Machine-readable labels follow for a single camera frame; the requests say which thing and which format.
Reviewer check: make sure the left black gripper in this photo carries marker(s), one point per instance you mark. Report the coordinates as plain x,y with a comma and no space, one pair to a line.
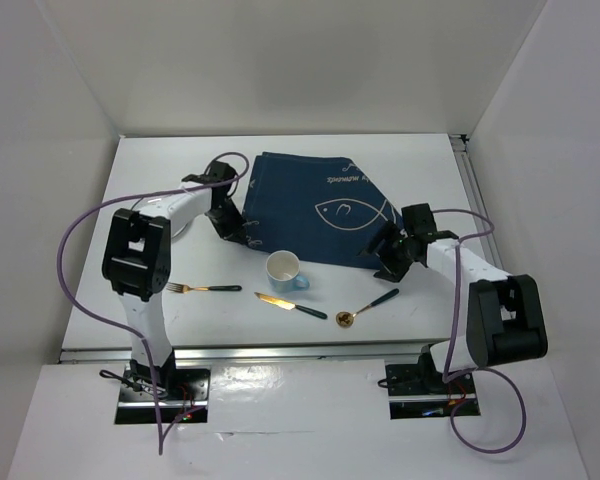
235,226

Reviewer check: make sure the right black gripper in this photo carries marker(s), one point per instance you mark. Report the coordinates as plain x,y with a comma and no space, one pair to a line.
394,271

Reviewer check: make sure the blue fish placemat cloth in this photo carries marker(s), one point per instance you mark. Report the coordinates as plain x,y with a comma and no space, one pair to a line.
324,210

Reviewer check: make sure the white and blue mug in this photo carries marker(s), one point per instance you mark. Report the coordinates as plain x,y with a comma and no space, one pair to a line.
283,272

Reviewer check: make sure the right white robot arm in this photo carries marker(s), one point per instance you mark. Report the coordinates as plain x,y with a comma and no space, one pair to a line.
497,316

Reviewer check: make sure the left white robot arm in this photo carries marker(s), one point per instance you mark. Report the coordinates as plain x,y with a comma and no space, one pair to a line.
137,263

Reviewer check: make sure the white plate with rings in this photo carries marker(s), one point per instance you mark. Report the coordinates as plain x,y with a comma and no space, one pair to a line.
174,208

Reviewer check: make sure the gold fork green handle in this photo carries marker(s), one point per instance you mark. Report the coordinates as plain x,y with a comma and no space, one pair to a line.
184,289

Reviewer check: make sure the gold spoon green handle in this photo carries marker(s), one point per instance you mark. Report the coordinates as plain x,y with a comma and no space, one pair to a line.
346,319

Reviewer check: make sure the gold knife green handle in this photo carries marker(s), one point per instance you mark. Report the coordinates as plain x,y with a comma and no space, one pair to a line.
288,306

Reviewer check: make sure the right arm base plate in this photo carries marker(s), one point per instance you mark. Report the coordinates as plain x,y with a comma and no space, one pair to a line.
417,391

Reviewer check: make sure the aluminium front rail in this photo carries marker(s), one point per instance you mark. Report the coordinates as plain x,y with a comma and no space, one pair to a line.
263,352

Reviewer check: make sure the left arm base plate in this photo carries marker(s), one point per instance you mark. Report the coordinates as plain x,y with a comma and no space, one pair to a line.
188,396

